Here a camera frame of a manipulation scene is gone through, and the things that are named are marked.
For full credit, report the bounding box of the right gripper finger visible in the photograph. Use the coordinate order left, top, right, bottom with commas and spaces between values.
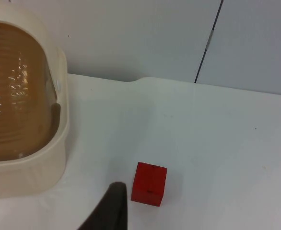
77, 182, 128, 230

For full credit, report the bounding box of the red cube block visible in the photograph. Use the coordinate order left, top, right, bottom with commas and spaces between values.
130, 161, 168, 207

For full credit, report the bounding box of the cream box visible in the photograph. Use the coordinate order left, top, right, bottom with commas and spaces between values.
0, 47, 70, 201

